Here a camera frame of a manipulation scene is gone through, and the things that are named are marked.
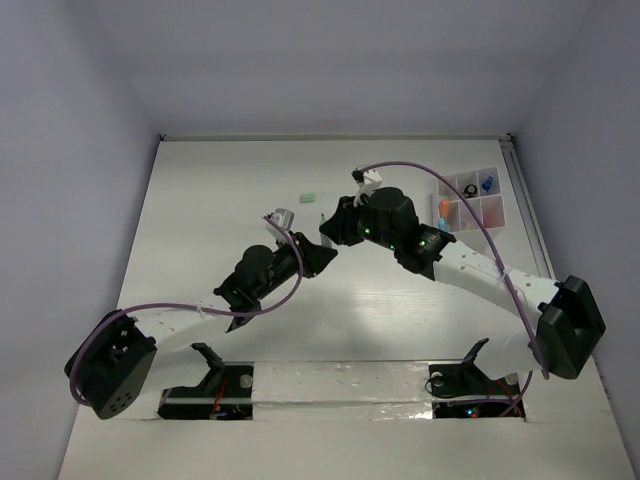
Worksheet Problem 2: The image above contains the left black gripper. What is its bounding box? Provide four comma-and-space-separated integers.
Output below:
254, 231, 335, 301

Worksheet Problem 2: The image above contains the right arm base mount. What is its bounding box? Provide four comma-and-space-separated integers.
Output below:
424, 339, 526, 420

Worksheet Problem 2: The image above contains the orange cap grey marker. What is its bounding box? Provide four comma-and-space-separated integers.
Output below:
439, 199, 450, 220

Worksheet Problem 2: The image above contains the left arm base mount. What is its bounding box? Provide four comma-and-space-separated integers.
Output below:
157, 342, 254, 421

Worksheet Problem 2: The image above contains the white compartment organizer box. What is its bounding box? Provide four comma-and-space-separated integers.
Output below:
431, 166, 506, 237

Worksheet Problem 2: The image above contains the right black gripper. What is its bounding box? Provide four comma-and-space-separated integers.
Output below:
319, 192, 400, 251

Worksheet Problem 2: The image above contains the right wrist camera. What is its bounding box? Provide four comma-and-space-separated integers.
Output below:
351, 167, 383, 207

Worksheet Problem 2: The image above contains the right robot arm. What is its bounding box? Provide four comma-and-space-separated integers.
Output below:
319, 187, 606, 392

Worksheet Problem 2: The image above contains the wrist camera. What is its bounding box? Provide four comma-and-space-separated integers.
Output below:
351, 167, 383, 207
264, 208, 295, 243

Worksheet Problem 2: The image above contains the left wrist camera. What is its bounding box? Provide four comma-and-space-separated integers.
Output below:
264, 208, 295, 243

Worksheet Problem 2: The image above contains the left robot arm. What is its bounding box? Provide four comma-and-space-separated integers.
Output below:
64, 233, 338, 420

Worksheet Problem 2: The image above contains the blue cap glue pen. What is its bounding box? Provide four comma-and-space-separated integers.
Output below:
481, 175, 494, 194

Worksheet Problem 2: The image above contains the green eraser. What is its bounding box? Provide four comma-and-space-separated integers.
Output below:
299, 193, 316, 204

